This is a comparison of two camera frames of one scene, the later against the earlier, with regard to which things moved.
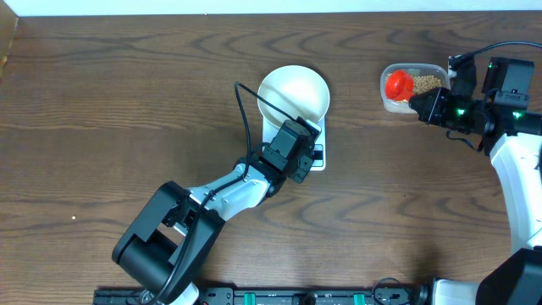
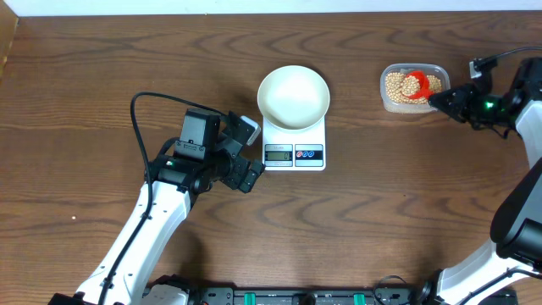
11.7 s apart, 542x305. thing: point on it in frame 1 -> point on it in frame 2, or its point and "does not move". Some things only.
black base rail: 286,296 does not move
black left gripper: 302,163 -> 233,179
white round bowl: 297,89 does not move
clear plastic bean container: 399,82 does not move
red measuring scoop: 400,85 -> 425,90
